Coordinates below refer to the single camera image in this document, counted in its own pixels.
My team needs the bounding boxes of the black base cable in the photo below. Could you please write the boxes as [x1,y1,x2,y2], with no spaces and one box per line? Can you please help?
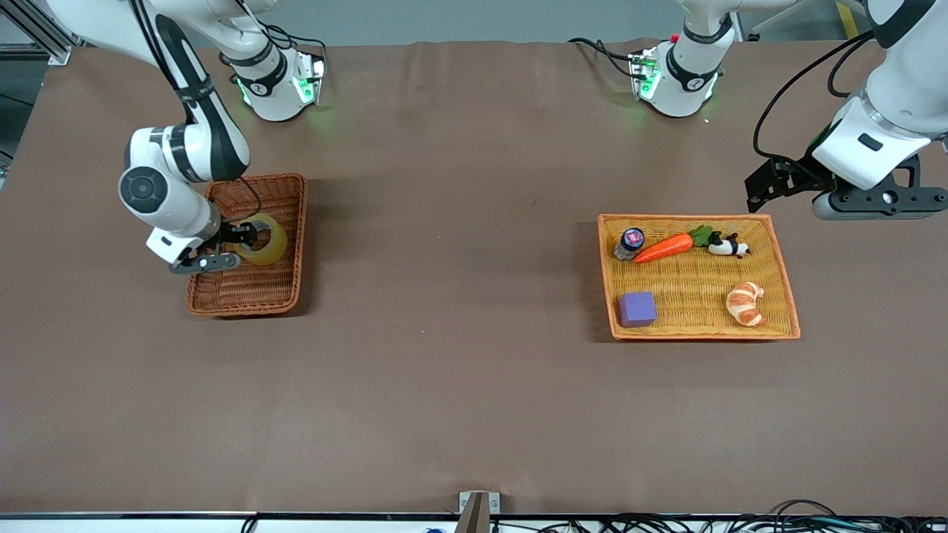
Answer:
[263,24,328,60]
[567,37,639,78]

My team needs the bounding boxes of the brown deep wicker basket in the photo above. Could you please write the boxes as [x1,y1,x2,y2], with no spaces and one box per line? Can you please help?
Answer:
[185,173,308,319]

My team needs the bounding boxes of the purple foam cube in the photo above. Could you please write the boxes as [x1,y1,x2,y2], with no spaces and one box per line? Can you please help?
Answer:
[618,291,658,329]

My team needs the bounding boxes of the black white panda toy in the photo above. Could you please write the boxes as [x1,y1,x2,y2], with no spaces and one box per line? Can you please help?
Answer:
[707,232,751,259]

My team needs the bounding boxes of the black floor cable bundle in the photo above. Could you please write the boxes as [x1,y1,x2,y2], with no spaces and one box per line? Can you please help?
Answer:
[548,500,948,533]

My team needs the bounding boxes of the orange flat wicker basket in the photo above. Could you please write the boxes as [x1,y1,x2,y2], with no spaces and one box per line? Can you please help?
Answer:
[597,213,801,341]

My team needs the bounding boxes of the black left base cable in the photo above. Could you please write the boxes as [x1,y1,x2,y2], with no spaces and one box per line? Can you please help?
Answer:
[567,37,639,78]

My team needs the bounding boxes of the orange toy carrot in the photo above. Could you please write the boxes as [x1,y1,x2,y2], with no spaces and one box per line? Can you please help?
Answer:
[634,224,715,265]

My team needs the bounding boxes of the metal table edge bracket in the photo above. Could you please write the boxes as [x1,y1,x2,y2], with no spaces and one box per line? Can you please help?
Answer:
[458,491,501,533]

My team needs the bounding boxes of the small dark bottle purple cap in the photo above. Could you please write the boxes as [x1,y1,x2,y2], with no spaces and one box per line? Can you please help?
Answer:
[613,227,646,262]

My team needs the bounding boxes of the yellowish packing tape roll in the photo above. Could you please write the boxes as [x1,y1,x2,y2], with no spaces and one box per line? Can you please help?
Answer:
[236,213,288,266]

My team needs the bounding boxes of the black right base cable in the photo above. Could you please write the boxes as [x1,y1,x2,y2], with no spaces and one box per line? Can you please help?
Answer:
[263,24,328,60]

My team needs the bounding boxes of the brown table cover sheet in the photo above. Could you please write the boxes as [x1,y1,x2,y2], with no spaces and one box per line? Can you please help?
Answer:
[0,38,948,517]

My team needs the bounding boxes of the toy croissant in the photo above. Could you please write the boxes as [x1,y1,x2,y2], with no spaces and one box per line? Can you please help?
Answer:
[726,281,765,327]

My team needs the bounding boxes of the aluminium frame profile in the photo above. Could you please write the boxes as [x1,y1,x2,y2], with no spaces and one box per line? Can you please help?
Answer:
[0,0,73,66]

